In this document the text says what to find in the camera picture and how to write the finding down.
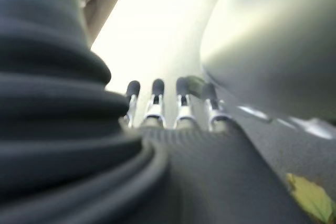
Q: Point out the dark olive robot left foot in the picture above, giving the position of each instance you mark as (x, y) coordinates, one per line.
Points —
(195, 83)

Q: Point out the green leafy plant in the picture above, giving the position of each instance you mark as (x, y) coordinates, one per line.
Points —
(312, 197)

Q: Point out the silver robot left leg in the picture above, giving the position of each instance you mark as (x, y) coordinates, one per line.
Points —
(275, 51)

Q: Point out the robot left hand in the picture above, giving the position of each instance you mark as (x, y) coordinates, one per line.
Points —
(78, 155)

